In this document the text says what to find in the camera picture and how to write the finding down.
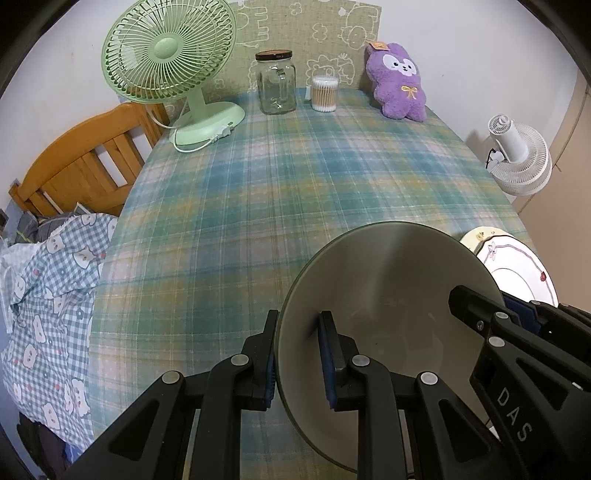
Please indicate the purple plush toy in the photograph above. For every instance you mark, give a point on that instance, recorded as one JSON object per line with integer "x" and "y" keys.
{"x": 401, "y": 83}

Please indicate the white red-rimmed plate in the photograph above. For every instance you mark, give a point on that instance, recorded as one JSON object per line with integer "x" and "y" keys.
{"x": 517, "y": 272}

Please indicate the green desk fan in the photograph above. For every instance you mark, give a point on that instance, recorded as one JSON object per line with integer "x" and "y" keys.
{"x": 166, "y": 46}

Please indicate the blue checkered bear blanket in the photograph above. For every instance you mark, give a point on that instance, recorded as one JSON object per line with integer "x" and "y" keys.
{"x": 46, "y": 300}

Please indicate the cream yellow floral plate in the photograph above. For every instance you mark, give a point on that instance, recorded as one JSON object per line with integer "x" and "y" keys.
{"x": 468, "y": 240}

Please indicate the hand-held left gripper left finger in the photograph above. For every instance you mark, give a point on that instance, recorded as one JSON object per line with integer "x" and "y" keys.
{"x": 271, "y": 369}

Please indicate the grey cloth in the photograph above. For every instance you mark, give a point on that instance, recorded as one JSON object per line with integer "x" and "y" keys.
{"x": 37, "y": 228}

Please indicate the plaid tablecloth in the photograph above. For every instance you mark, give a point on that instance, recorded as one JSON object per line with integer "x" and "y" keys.
{"x": 300, "y": 184}

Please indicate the cotton swab container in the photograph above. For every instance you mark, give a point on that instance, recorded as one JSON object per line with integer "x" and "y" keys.
{"x": 324, "y": 94}

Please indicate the white clip fan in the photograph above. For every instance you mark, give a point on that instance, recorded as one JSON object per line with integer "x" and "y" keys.
{"x": 521, "y": 152}

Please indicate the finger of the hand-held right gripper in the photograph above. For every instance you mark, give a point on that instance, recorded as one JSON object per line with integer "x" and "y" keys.
{"x": 554, "y": 323}
{"x": 480, "y": 309}

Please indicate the dark cloth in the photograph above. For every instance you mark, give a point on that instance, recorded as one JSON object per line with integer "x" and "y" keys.
{"x": 41, "y": 447}

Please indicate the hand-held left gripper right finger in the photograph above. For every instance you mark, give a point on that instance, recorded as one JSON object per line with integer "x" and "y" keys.
{"x": 330, "y": 364}

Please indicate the glass jar with black lid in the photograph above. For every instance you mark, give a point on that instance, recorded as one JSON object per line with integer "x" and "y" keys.
{"x": 276, "y": 83}

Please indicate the green printed cushion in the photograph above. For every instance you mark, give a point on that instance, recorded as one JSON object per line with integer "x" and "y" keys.
{"x": 300, "y": 23}

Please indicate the wooden bed headboard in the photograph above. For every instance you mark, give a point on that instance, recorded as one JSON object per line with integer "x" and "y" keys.
{"x": 69, "y": 170}

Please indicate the large leaf-patterned ceramic bowl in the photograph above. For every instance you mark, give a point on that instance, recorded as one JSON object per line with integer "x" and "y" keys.
{"x": 392, "y": 286}

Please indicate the beige wooden door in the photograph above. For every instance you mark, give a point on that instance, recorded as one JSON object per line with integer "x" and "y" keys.
{"x": 568, "y": 184}

